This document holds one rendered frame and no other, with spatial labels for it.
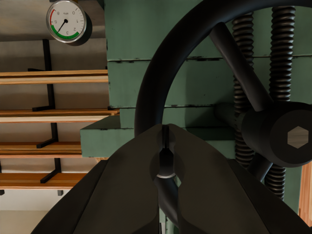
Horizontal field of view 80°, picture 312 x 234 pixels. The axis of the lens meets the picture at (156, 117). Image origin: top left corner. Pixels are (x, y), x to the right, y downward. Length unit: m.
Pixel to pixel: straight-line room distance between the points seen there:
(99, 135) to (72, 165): 2.98
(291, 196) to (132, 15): 0.39
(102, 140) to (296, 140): 0.31
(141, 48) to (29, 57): 3.15
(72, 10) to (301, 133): 0.33
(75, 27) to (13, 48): 3.30
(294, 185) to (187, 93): 0.22
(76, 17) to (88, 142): 0.22
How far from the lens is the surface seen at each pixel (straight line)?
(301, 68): 0.44
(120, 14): 0.39
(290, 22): 0.29
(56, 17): 0.36
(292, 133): 0.20
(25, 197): 4.01
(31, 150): 3.03
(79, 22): 0.34
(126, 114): 0.37
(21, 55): 3.55
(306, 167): 2.21
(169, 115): 0.36
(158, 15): 0.39
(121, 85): 0.37
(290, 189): 0.36
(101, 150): 0.40
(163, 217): 0.86
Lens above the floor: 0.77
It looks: 8 degrees up
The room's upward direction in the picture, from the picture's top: 179 degrees clockwise
